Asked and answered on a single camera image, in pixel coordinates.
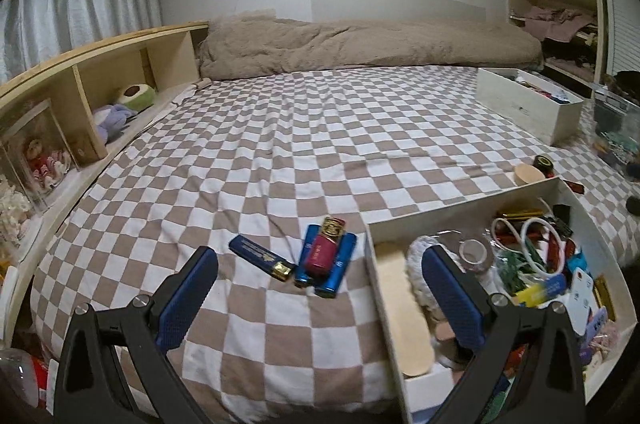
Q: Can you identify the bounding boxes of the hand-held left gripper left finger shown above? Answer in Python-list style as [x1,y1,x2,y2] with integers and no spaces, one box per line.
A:
[52,246,221,424]

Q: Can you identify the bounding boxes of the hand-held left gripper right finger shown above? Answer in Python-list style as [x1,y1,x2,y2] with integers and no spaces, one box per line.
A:
[421,245,587,424]

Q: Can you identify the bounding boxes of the dark blue gold-capped lighter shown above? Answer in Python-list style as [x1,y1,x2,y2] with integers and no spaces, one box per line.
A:
[228,235,295,281]

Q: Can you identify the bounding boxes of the white storage box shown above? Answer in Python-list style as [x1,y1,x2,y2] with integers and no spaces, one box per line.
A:
[364,176,633,424]

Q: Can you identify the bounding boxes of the shiny blue lighter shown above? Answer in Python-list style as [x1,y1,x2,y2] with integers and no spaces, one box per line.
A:
[312,231,358,299]
[294,224,326,289]

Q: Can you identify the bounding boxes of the red and gold lighter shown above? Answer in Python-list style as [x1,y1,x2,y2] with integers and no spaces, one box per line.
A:
[305,216,347,277]

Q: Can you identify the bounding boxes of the small wooden board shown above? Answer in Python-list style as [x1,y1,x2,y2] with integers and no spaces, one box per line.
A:
[374,249,435,379]

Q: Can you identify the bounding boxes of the white knitted item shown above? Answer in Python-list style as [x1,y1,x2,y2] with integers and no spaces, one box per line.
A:
[405,235,451,307]

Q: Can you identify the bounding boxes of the clear tape roll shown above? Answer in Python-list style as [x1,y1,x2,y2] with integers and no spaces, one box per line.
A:
[457,238,496,273]

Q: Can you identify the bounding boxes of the green plastic packet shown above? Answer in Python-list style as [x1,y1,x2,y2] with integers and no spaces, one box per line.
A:
[492,249,543,297]

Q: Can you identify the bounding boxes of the blue and yellow packet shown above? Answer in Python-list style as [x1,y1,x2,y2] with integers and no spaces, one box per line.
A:
[510,276,571,307]

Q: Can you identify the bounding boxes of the white card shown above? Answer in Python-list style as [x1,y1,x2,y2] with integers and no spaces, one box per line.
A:
[567,269,598,337]

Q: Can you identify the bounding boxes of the round wooden disc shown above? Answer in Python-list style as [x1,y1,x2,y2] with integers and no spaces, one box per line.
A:
[514,163,546,187]

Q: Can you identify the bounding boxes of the white dried flowers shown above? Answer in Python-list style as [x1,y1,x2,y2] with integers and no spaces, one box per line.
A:
[0,176,33,249]

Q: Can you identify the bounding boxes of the purple plush toy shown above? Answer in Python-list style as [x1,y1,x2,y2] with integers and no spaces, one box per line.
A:
[92,104,136,143]

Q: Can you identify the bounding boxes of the doll in red dress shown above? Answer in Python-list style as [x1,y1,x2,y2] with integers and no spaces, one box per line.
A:
[25,138,71,189]

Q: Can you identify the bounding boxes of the white box with marks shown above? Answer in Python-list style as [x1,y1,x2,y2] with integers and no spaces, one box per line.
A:
[475,68,586,147]

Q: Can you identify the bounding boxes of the checkered bed sheet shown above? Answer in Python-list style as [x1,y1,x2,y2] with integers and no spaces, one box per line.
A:
[30,66,640,424]

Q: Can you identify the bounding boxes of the green round plush toy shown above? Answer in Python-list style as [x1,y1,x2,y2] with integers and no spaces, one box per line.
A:
[117,84,158,112]

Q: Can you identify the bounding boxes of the clear display case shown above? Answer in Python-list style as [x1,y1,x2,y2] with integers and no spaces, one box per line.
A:
[0,98,81,215]

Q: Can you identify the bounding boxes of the clear plastic bin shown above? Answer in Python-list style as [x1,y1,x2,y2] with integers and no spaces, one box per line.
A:
[590,88,640,179]

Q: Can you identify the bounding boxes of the beige quilted duvet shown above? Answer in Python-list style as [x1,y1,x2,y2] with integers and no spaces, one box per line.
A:
[197,11,546,80]

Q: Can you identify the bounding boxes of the wooden bedside shelf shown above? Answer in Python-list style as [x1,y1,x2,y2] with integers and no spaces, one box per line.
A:
[0,22,211,350]

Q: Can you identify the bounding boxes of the pile of clothes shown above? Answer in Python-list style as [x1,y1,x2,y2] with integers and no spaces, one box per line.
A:
[510,4,598,79]

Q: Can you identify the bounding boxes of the white headboard panel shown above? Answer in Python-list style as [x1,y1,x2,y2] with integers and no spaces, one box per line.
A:
[310,0,488,24]

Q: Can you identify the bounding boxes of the pale grey curtain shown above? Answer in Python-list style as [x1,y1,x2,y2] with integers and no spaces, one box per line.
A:
[0,0,163,84]

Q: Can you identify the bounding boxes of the white window blind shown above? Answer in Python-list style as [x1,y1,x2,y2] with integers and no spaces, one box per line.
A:
[600,0,640,79]

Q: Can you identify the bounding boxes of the white cable loop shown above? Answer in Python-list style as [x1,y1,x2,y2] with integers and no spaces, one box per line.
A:
[492,216,568,275]

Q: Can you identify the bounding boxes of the wooden wall shelf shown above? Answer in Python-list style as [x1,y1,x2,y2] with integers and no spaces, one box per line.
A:
[506,0,608,99]

